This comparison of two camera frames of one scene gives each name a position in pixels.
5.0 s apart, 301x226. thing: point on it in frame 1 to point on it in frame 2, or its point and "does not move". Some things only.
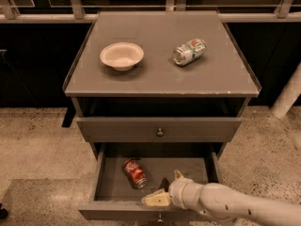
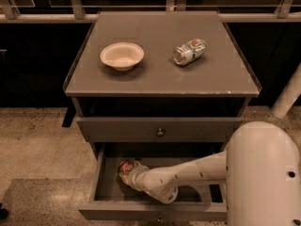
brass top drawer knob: (160, 133) does not move
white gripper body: (177, 190) to (134, 177)
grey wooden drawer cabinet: (160, 85) does not move
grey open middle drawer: (124, 173) does not move
